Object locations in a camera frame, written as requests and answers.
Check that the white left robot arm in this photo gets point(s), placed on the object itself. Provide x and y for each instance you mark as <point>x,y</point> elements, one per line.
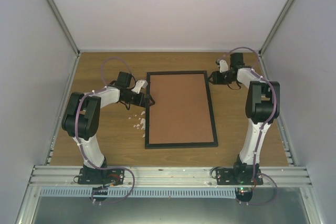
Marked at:
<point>82,114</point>

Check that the brown backing board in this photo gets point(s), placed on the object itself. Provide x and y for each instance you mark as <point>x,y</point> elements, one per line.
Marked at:
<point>181,108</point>

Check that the grey slotted cable duct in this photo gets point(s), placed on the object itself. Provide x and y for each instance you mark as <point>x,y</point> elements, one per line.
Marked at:
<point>140,192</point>

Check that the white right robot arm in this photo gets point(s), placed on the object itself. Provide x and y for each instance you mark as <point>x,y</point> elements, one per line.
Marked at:
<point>262,107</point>

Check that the aluminium enclosure frame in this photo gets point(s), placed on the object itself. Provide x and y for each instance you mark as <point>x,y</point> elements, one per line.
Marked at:
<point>317,157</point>

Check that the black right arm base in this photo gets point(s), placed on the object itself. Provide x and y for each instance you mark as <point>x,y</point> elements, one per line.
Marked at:
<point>235,176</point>

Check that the aluminium mounting rail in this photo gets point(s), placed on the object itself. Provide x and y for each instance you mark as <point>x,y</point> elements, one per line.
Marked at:
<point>290,176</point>

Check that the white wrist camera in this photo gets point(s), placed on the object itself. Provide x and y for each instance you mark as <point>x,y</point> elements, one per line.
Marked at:
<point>222,65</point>
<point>139,85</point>

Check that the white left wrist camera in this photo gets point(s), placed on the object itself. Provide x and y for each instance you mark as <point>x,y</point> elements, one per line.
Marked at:
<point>139,85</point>

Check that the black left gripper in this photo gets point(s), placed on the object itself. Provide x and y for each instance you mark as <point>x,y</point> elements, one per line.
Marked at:
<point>139,102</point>

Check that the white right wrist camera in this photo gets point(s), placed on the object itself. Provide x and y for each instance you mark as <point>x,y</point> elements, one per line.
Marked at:
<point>222,65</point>

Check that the black picture frame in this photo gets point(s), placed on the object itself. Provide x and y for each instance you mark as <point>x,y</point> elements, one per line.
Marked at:
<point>214,119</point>

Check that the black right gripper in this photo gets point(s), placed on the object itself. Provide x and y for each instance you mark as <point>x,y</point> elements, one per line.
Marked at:
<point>216,80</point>

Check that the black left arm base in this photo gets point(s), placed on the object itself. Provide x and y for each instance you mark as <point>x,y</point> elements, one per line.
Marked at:
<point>91,176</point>

